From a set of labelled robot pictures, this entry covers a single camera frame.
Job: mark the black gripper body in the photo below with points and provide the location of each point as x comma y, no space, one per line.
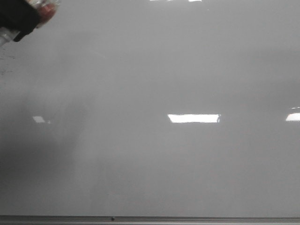
18,18

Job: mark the black whiteboard marker pen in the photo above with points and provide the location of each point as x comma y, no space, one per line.
45,8

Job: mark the white glossy whiteboard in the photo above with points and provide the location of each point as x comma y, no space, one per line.
154,108

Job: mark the grey aluminium whiteboard frame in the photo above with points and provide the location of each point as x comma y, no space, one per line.
128,220

